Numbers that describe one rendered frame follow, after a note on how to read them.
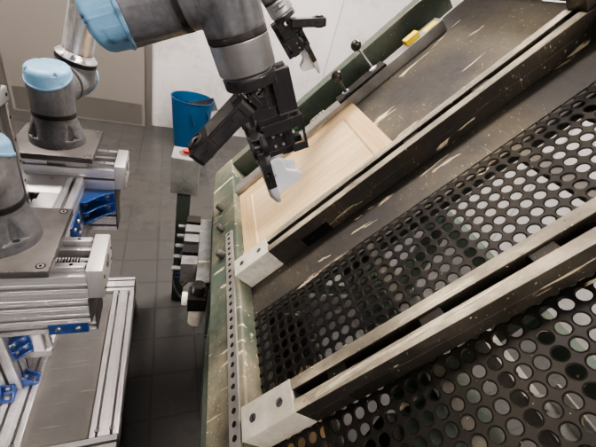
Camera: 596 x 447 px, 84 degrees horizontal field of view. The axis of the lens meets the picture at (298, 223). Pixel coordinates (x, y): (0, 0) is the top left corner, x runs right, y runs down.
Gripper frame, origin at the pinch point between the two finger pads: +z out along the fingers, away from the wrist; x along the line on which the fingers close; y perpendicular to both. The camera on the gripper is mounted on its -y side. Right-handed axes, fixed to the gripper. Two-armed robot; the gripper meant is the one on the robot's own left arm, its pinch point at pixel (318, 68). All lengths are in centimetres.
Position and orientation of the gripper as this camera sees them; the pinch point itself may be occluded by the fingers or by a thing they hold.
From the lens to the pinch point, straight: 126.5
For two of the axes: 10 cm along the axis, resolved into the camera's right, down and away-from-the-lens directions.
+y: -8.5, 4.7, 2.3
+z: 5.1, 6.3, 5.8
